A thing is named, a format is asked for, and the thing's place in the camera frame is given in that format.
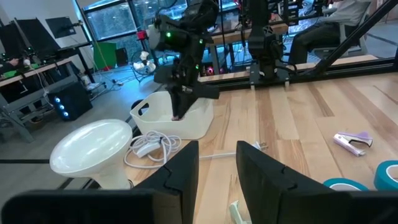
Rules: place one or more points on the black flat panel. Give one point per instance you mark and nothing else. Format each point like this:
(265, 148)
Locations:
(60, 27)

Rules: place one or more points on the black box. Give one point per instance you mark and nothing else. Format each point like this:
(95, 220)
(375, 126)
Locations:
(122, 56)

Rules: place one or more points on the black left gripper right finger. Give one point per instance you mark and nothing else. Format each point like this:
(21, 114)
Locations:
(267, 193)

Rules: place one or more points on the red small device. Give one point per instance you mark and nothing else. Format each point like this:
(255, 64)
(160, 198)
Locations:
(141, 35)

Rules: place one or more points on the floor fan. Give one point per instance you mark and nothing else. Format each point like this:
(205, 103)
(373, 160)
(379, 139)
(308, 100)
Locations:
(143, 67)

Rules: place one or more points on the office chair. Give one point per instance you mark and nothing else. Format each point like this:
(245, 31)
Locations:
(362, 45)

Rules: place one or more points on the green box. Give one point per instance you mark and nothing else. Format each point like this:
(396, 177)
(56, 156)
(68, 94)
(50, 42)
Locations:
(104, 56)

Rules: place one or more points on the black computer tower blue lights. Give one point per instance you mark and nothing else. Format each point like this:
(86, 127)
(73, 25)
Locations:
(74, 102)

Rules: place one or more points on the black monitor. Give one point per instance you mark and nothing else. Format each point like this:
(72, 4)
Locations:
(37, 37)

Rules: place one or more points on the wooden background table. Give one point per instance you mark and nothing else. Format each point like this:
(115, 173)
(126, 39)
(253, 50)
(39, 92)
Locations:
(236, 35)

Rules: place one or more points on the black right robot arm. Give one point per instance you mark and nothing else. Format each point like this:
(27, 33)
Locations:
(192, 18)

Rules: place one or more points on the green mini stapler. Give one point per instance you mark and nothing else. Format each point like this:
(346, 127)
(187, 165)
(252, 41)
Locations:
(235, 214)

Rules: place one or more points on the white plastic storage bin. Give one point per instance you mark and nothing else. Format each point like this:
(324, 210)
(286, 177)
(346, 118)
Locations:
(186, 127)

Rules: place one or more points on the person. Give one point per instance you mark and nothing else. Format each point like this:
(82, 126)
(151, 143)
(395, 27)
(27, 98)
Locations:
(311, 37)

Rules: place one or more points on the teal tape roll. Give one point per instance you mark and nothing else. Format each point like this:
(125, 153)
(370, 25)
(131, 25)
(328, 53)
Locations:
(334, 182)
(379, 177)

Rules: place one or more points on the white bulb brass lamp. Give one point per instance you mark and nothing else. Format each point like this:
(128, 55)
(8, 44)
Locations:
(90, 149)

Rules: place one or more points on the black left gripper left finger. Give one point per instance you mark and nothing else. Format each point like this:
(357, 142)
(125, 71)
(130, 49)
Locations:
(174, 186)

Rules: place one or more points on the grey leg wooden desk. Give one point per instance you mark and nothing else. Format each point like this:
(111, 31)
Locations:
(18, 110)

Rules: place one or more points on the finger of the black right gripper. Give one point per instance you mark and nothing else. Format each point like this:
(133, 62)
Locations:
(177, 102)
(189, 101)

